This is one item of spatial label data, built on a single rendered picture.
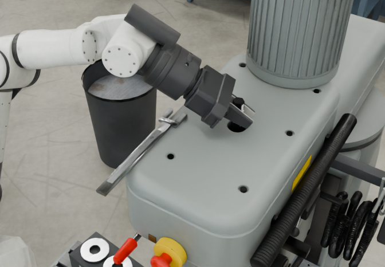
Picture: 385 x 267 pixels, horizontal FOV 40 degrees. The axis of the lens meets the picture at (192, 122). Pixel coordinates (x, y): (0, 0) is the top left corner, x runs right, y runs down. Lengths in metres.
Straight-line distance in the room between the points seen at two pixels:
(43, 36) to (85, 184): 2.59
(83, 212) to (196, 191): 2.51
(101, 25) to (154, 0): 4.51
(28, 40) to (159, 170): 0.33
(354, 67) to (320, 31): 0.42
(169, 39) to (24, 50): 0.27
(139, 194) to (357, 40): 0.87
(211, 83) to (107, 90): 2.49
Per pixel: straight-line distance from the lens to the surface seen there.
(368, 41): 1.58
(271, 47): 1.08
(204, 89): 0.93
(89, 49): 0.98
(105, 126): 3.32
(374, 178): 1.34
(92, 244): 1.77
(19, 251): 1.16
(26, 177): 3.66
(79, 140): 3.84
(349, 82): 1.41
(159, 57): 0.91
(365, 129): 1.58
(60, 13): 5.38
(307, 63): 1.08
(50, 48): 0.98
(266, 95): 1.08
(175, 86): 0.92
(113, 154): 3.48
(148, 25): 0.90
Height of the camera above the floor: 2.54
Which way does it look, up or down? 41 degrees down
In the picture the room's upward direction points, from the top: 1 degrees clockwise
